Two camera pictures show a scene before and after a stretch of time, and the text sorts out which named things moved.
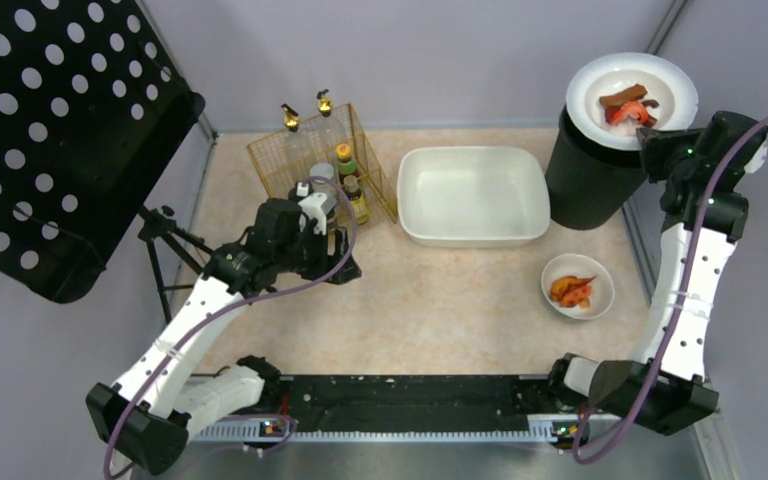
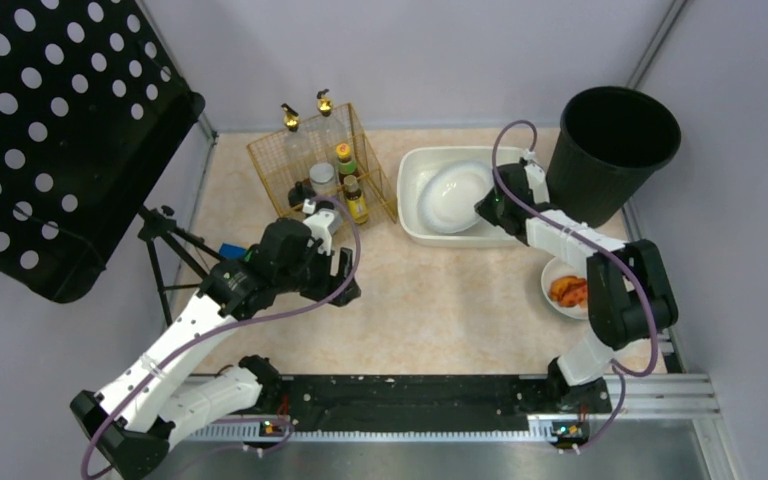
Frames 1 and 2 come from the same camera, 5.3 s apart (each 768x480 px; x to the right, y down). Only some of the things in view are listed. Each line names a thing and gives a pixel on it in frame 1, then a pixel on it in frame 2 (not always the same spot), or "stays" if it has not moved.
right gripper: x=653 y=145 -> x=490 y=207
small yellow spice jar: x=353 y=193 stays
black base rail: x=416 y=403 stays
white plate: x=612 y=95 -> x=449 y=193
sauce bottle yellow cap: x=347 y=167 stays
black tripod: x=158 y=221 stays
